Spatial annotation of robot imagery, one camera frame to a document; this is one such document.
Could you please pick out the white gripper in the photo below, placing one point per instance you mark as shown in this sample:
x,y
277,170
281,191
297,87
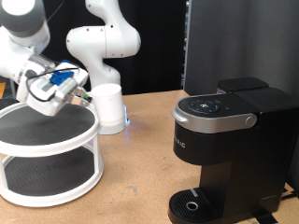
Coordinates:
x,y
46,104

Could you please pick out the black Keurig coffee machine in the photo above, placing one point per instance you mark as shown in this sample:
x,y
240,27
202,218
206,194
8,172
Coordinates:
x,y
249,161

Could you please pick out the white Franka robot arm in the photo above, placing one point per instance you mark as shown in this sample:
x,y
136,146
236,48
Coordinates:
x,y
106,46

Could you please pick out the white two-tier turntable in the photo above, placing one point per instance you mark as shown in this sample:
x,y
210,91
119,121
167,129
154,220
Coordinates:
x,y
46,149

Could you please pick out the orange yellow object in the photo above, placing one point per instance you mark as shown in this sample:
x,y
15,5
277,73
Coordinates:
x,y
2,90

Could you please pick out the black curtain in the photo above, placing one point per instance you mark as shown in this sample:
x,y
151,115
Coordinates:
x,y
162,46

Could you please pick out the dark grey partition panel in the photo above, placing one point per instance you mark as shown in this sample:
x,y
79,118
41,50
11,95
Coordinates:
x,y
233,37

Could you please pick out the grey metal post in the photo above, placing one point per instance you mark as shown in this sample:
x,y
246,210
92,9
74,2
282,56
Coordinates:
x,y
13,90

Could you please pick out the grey vertical rail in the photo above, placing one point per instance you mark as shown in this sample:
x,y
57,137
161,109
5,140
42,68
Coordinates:
x,y
186,46

